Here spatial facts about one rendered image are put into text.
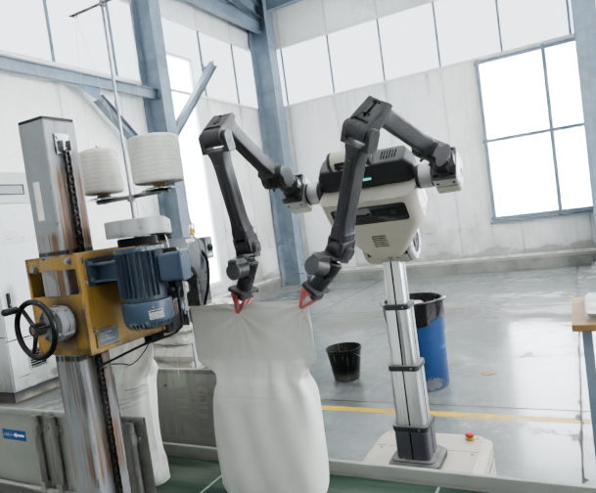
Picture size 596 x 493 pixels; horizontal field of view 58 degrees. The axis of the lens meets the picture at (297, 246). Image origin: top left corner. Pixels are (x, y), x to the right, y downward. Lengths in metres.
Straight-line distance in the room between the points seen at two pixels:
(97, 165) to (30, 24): 5.49
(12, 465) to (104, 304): 1.12
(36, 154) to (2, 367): 4.16
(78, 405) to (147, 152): 0.82
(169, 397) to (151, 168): 1.27
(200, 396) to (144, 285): 1.01
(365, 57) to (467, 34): 1.80
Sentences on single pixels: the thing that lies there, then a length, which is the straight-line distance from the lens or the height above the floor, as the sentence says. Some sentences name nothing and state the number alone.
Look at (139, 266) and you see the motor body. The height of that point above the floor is 1.27.
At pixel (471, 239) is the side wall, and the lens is 9.72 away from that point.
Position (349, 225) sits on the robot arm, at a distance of 1.63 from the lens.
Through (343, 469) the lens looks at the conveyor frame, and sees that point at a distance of 2.19.
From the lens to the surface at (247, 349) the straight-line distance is 1.94.
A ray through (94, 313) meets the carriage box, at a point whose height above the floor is 1.15.
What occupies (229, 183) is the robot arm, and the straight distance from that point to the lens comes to 1.76.
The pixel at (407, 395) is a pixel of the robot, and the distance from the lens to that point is 2.33.
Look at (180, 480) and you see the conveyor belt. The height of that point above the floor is 0.38.
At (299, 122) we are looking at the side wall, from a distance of 10.78.
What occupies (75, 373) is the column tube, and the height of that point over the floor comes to 0.97.
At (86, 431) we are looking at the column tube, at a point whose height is 0.79.
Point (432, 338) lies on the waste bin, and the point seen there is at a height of 0.38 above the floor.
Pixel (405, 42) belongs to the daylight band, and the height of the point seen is 4.16.
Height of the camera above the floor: 1.35
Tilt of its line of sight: 3 degrees down
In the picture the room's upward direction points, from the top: 8 degrees counter-clockwise
